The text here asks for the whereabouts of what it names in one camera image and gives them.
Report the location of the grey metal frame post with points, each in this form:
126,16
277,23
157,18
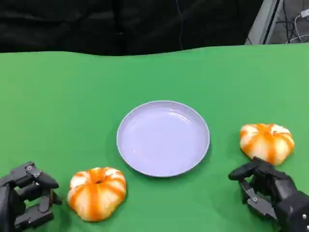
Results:
264,21

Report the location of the lilac round plate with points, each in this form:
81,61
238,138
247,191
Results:
164,140

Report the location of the green table cloth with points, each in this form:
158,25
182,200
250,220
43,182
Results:
72,96

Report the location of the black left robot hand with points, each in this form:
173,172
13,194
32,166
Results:
9,200

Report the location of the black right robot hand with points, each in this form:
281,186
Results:
285,193

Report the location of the orange white toy bread roll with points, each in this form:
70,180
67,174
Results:
265,145
96,195

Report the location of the black backdrop curtain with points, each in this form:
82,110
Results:
96,24

